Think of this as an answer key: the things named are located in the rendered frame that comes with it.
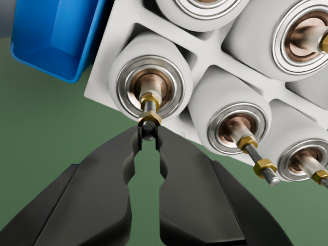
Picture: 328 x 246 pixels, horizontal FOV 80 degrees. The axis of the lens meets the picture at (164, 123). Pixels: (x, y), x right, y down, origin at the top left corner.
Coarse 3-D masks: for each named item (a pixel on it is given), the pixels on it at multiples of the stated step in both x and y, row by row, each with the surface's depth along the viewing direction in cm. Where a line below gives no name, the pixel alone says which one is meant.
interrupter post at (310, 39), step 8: (304, 32) 19; (312, 32) 18; (320, 32) 17; (296, 40) 20; (304, 40) 19; (312, 40) 18; (320, 40) 17; (304, 48) 19; (312, 48) 18; (320, 48) 17
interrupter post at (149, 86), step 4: (148, 80) 21; (152, 80) 21; (144, 84) 20; (148, 84) 20; (152, 84) 20; (156, 84) 20; (144, 88) 19; (148, 88) 19; (152, 88) 19; (156, 88) 19; (160, 88) 21; (140, 92) 20; (144, 92) 19; (148, 92) 19; (152, 92) 19; (156, 92) 19; (160, 92) 20; (140, 96) 19; (160, 96) 19; (140, 100) 19; (160, 100) 19; (160, 104) 19
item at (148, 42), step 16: (144, 32) 33; (128, 48) 20; (144, 48) 20; (160, 48) 20; (176, 48) 24; (112, 64) 21; (176, 64) 21; (112, 80) 21; (192, 80) 22; (112, 96) 22; (176, 112) 23
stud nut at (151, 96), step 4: (144, 96) 18; (148, 96) 18; (152, 96) 18; (156, 96) 18; (144, 100) 18; (148, 100) 18; (152, 100) 18; (156, 100) 18; (144, 104) 18; (156, 104) 18; (140, 108) 18; (156, 108) 18
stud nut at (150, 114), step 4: (144, 112) 15; (148, 112) 15; (152, 112) 15; (140, 116) 15; (144, 116) 14; (148, 116) 14; (152, 116) 14; (156, 116) 15; (140, 120) 14; (144, 120) 14; (148, 120) 14; (152, 120) 14; (156, 120) 14; (160, 120) 15; (140, 124) 15; (156, 124) 15; (160, 124) 15
